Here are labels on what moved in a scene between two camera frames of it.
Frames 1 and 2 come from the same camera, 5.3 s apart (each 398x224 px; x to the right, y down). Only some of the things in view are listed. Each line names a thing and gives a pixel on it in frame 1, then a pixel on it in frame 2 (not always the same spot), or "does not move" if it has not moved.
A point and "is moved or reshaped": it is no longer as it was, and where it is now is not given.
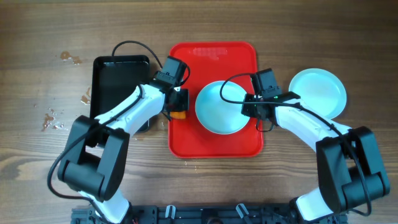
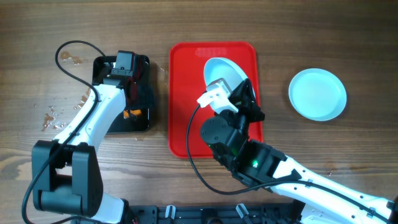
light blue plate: [321, 89] does not move
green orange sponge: [178, 114] is moved or reshaped
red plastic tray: [208, 62] does not move
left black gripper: [185, 101] -> [147, 96]
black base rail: [197, 214] does not move
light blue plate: [217, 115] is moved or reshaped
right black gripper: [247, 110] -> [247, 101]
